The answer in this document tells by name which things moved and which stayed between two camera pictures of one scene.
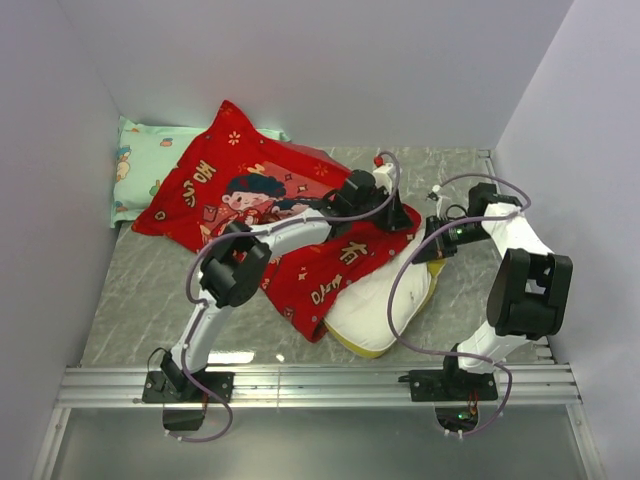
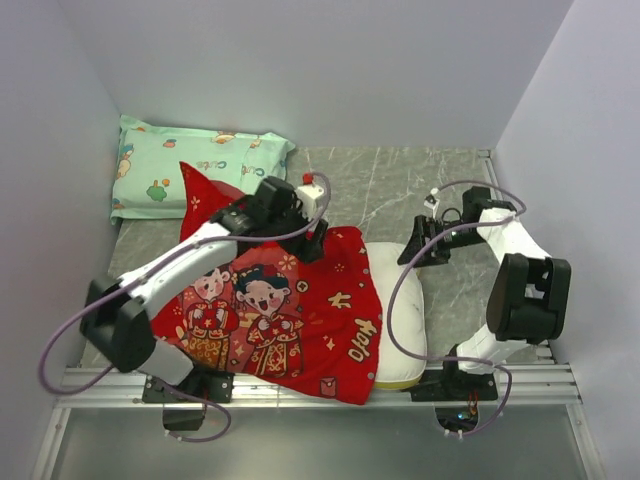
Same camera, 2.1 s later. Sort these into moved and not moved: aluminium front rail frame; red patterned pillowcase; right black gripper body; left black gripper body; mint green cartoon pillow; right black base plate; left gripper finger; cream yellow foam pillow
Moved: cream yellow foam pillow; red patterned pillowcase; left gripper finger; left black gripper body
Not moved: right black gripper body; aluminium front rail frame; mint green cartoon pillow; right black base plate
